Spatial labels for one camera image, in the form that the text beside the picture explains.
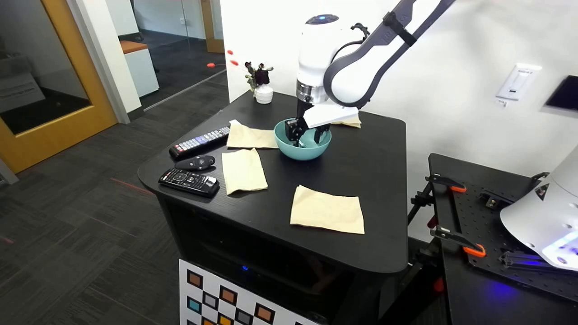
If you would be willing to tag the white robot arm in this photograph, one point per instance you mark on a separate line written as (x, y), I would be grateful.
(476, 79)

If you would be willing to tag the teal bowl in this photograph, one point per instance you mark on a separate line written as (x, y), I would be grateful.
(313, 144)

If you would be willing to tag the orange black clamp far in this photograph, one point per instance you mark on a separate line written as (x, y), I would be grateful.
(453, 185)

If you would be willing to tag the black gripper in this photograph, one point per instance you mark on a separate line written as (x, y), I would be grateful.
(297, 125)

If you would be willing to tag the colour checker calibration board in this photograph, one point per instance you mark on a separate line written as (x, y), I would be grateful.
(207, 299)

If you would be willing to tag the long grey remote control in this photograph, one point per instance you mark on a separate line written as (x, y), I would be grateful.
(200, 145)

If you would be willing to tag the small black oval remote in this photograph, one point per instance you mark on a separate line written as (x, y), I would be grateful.
(200, 163)

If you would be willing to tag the orange black clamp near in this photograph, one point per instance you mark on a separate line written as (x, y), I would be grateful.
(469, 246)

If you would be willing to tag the beige napkin middle left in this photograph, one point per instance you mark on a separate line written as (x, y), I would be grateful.
(243, 172)

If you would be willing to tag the beige napkin back left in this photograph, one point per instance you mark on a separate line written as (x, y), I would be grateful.
(243, 136)

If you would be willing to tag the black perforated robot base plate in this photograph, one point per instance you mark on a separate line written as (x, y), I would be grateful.
(528, 225)

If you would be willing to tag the beige napkin front right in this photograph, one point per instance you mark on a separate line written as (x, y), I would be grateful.
(328, 212)

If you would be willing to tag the white cup with pens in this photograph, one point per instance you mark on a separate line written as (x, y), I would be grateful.
(259, 82)

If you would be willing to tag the beige napkin behind bowl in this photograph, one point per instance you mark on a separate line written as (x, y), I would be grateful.
(351, 122)

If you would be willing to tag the white wall switch plate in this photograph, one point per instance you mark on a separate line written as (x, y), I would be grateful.
(518, 82)

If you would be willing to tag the black cabinet under table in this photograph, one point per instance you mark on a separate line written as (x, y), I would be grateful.
(335, 279)

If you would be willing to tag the black button remote control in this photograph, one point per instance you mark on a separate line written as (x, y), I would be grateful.
(191, 183)

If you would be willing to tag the orange black clamp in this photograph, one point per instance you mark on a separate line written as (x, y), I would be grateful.
(469, 246)
(453, 185)

